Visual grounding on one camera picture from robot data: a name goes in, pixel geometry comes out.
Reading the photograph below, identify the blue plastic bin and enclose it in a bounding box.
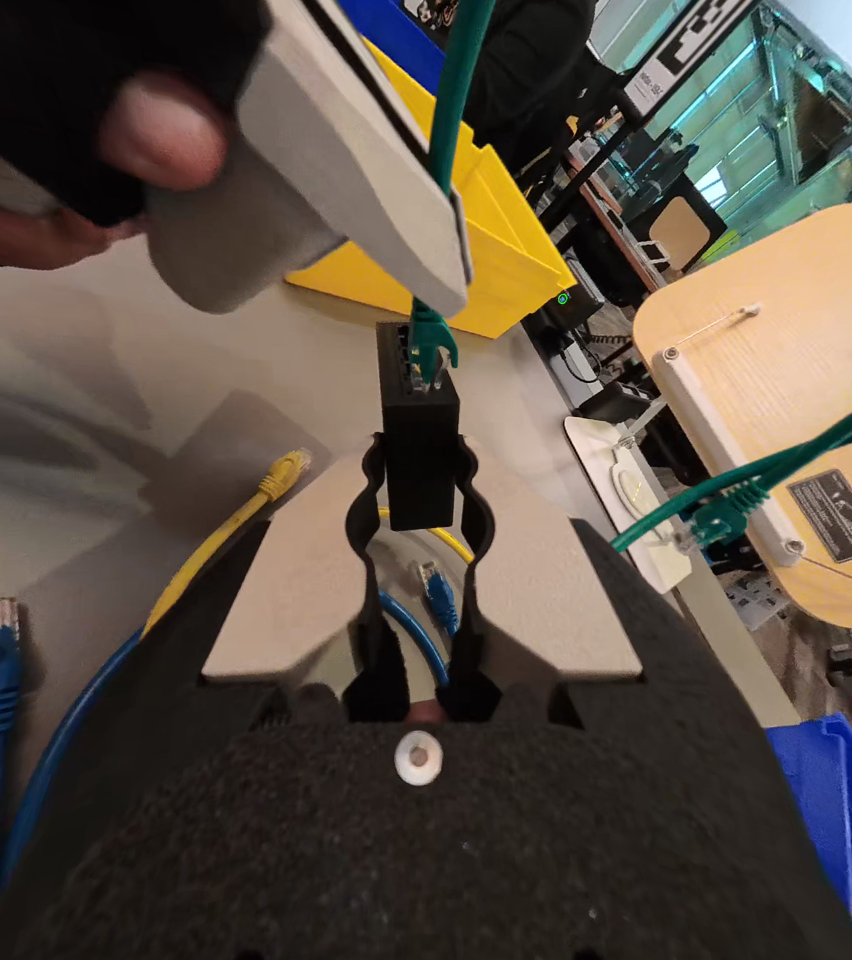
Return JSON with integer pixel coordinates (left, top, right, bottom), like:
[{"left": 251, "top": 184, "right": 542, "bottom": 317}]
[
  {"left": 767, "top": 712, "right": 852, "bottom": 960},
  {"left": 336, "top": 0, "right": 445, "bottom": 76}
]

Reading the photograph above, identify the black chair with wooden seat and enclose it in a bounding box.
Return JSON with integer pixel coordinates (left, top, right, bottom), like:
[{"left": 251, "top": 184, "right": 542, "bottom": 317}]
[{"left": 624, "top": 191, "right": 727, "bottom": 275}]

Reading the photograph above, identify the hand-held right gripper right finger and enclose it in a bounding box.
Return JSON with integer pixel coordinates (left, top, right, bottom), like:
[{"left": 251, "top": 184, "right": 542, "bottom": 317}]
[{"left": 456, "top": 433, "right": 646, "bottom": 685}]

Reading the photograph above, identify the black ethernet switch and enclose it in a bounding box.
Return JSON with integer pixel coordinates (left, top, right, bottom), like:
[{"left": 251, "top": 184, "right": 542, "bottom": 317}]
[{"left": 375, "top": 321, "right": 464, "bottom": 532}]

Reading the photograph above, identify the person's left hand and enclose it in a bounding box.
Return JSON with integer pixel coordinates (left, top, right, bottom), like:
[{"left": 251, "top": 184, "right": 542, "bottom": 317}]
[{"left": 0, "top": 75, "right": 230, "bottom": 271}]

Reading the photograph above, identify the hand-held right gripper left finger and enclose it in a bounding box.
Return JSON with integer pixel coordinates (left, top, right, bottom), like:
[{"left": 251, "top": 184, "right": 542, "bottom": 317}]
[{"left": 201, "top": 431, "right": 389, "bottom": 685}]

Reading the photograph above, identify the glass enclosure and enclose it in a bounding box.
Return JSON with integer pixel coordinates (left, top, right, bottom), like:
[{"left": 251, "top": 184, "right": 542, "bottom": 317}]
[{"left": 696, "top": 7, "right": 852, "bottom": 226}]

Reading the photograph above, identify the framed marker sign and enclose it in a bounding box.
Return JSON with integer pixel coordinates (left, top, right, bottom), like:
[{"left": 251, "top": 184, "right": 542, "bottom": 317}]
[{"left": 624, "top": 0, "right": 760, "bottom": 117}]

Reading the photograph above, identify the wooden board with white rail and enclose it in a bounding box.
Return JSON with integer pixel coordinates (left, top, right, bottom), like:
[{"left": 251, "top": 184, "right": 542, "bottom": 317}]
[{"left": 632, "top": 202, "right": 852, "bottom": 630}]

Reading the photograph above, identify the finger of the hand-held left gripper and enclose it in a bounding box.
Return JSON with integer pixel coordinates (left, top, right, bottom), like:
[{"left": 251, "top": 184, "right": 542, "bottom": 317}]
[{"left": 144, "top": 0, "right": 472, "bottom": 318}]

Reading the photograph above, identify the yellow ethernet cable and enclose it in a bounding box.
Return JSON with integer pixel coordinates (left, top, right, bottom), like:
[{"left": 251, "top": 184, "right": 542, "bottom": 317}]
[{"left": 142, "top": 447, "right": 475, "bottom": 639}]

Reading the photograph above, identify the green ethernet cable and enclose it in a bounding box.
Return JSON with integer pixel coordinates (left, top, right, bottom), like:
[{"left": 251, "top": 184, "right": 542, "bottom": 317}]
[{"left": 411, "top": 0, "right": 852, "bottom": 556}]

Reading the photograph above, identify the yellow plastic bin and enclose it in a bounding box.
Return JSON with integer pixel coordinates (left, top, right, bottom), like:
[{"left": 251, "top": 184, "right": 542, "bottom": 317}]
[{"left": 285, "top": 33, "right": 578, "bottom": 340}]

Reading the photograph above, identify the black power bank with screen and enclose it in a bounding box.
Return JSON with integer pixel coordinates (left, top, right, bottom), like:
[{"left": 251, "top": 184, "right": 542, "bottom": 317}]
[{"left": 527, "top": 281, "right": 607, "bottom": 339}]

